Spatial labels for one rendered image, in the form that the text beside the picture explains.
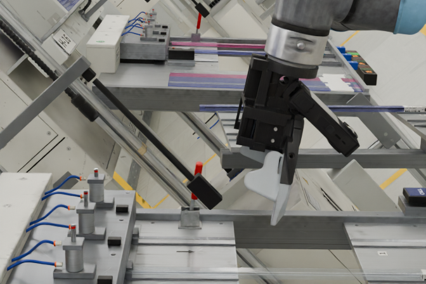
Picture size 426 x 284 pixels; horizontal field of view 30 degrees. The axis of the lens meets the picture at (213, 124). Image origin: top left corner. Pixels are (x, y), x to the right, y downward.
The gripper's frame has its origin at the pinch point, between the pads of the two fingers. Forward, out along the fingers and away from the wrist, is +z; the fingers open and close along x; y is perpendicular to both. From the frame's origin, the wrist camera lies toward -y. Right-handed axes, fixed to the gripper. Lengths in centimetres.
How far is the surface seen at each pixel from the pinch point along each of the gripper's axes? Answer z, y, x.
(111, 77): 16, 31, -111
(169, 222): 13.4, 12.4, -18.0
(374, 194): 11, -27, -43
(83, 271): 8.5, 23.0, 11.6
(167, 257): 13.4, 12.2, -5.9
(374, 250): 7.7, -18.3, -8.7
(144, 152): 29, 19, -92
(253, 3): 54, -49, -596
